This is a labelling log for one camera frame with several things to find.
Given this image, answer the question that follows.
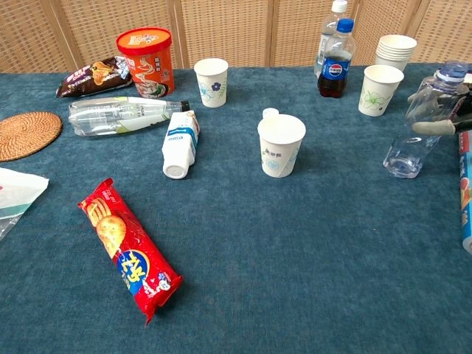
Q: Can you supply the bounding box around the woven bamboo folding screen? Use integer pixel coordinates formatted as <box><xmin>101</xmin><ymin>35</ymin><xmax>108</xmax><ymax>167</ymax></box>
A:
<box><xmin>0</xmin><ymin>0</ymin><xmax>472</xmax><ymax>74</ymax></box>

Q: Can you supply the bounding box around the long blue tube packet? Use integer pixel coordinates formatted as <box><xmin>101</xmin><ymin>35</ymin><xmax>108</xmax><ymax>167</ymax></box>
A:
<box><xmin>457</xmin><ymin>131</ymin><xmax>472</xmax><ymax>254</ymax></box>

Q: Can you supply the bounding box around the white milk bottle blue label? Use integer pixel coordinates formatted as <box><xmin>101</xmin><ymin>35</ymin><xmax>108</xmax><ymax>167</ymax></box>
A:
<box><xmin>161</xmin><ymin>109</ymin><xmax>201</xmax><ymax>181</ymax></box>

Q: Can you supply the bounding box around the round woven rattan coaster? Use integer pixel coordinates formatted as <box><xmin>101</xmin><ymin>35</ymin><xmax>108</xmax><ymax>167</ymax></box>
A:
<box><xmin>0</xmin><ymin>111</ymin><xmax>63</xmax><ymax>163</ymax></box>

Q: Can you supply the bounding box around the orange instant noodle cup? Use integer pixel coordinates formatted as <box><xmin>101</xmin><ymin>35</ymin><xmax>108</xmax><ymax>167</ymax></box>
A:
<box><xmin>115</xmin><ymin>27</ymin><xmax>176</xmax><ymax>100</ymax></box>

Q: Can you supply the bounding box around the paper cup blue flower print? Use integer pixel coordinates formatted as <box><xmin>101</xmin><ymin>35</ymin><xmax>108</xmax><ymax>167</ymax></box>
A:
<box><xmin>193</xmin><ymin>58</ymin><xmax>229</xmax><ymax>108</ymax></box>

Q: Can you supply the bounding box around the stack of paper cups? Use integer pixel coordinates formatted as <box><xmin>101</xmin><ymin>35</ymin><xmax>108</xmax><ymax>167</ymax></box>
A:
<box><xmin>375</xmin><ymin>34</ymin><xmax>418</xmax><ymax>73</ymax></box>

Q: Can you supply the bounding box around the red biscuit pack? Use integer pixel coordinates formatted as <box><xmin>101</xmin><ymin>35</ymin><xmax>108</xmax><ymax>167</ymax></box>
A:
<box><xmin>77</xmin><ymin>178</ymin><xmax>184</xmax><ymax>325</ymax></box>

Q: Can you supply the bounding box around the clear plastic bottle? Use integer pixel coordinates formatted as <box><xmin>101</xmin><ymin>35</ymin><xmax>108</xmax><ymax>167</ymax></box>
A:
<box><xmin>382</xmin><ymin>60</ymin><xmax>469</xmax><ymax>179</ymax></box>

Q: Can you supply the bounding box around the paper cup green flower print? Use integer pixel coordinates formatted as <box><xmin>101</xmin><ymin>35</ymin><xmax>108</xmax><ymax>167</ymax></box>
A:
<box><xmin>358</xmin><ymin>64</ymin><xmax>405</xmax><ymax>117</ymax></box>

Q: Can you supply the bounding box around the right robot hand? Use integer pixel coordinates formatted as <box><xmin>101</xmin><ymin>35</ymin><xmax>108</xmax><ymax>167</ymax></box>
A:
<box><xmin>405</xmin><ymin>83</ymin><xmax>472</xmax><ymax>136</ymax></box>

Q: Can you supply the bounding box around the blue tablecloth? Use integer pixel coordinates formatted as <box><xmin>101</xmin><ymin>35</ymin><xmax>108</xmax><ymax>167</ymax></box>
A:
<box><xmin>0</xmin><ymin>63</ymin><xmax>472</xmax><ymax>354</ymax></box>

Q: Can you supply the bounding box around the brown chocolate snack bag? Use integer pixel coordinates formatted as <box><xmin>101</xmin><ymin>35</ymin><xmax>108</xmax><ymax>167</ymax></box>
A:
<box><xmin>55</xmin><ymin>55</ymin><xmax>134</xmax><ymax>99</ymax></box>

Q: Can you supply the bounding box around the clear water bottle white cap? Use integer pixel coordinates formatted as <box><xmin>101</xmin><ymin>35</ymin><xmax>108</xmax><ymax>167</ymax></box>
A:
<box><xmin>313</xmin><ymin>0</ymin><xmax>349</xmax><ymax>79</ymax></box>

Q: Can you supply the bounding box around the white green snack bag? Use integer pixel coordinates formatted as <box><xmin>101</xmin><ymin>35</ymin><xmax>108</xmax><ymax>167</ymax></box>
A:
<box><xmin>0</xmin><ymin>167</ymin><xmax>49</xmax><ymax>243</ymax></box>

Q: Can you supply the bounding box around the cola bottle blue cap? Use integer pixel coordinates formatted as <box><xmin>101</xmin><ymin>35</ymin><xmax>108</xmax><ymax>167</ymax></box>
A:
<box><xmin>317</xmin><ymin>17</ymin><xmax>357</xmax><ymax>99</ymax></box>

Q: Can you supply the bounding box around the paper cup green blue print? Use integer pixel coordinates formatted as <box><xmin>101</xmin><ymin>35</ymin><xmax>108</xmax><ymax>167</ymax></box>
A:
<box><xmin>257</xmin><ymin>114</ymin><xmax>307</xmax><ymax>179</ymax></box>

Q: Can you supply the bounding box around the clear bottle black cap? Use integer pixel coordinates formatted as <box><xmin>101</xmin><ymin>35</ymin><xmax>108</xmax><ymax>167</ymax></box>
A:
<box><xmin>68</xmin><ymin>96</ymin><xmax>191</xmax><ymax>137</ymax></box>

